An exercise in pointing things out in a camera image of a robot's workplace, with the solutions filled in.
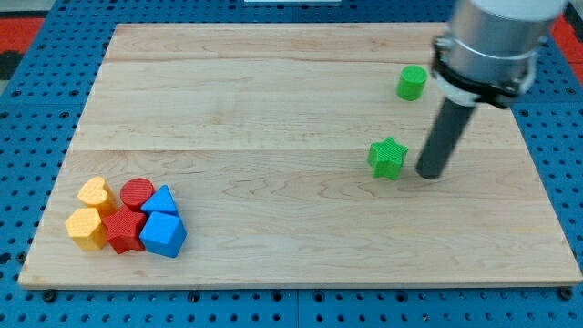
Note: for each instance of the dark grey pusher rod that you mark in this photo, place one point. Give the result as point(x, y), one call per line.
point(446, 131)

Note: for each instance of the green star block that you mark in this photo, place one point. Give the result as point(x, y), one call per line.
point(386, 158)

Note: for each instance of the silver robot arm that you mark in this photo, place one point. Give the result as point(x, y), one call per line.
point(486, 54)

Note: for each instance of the red star block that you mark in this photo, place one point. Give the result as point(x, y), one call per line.
point(124, 228)

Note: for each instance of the green cylinder block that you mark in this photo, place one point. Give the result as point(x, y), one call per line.
point(411, 83)

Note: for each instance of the wooden board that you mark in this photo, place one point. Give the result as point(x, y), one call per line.
point(262, 133)

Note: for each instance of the blue triangle block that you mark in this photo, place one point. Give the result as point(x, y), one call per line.
point(161, 201)

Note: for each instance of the blue cube block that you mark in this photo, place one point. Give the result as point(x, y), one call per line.
point(163, 234)

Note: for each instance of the red cylinder block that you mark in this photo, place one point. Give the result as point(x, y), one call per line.
point(135, 192)

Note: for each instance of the yellow heart block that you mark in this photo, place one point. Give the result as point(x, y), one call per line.
point(96, 193)

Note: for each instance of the yellow hexagon block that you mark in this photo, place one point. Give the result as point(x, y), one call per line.
point(85, 228)

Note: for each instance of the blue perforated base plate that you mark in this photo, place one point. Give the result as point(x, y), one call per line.
point(40, 108)

